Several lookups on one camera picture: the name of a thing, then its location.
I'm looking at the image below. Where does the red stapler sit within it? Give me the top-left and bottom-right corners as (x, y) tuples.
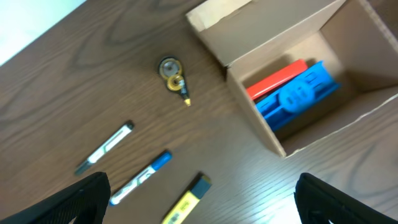
(246, 59), (308, 101)

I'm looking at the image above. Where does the yellow highlighter black cap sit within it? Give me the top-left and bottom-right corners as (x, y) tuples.
(162, 175), (212, 224)

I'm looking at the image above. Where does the blue plastic holder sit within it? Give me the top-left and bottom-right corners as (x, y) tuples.
(256, 61), (340, 131)

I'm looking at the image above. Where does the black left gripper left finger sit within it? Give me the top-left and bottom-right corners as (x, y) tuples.
(1, 172), (111, 224)

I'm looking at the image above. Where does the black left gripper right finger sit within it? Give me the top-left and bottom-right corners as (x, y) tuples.
(294, 173), (397, 224)

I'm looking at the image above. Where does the black yellow correction tape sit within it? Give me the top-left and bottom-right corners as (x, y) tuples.
(157, 56), (191, 106)

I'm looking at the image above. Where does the black capped white marker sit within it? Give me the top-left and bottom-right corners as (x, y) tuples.
(75, 120), (134, 175)

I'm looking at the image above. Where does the brown cardboard box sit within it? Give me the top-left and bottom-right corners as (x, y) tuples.
(186, 0), (397, 157)

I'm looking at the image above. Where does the blue capped white marker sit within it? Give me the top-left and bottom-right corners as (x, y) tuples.
(109, 151), (172, 206)

